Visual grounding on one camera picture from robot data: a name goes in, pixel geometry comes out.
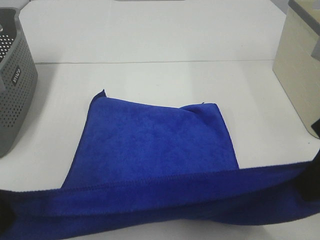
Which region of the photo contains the blue microfibre towel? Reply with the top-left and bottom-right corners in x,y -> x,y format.
0,92 -> 320,240

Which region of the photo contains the beige storage box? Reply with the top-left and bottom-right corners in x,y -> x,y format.
272,0 -> 320,138

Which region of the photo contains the grey perforated plastic basket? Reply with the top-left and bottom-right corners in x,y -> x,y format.
0,7 -> 38,157

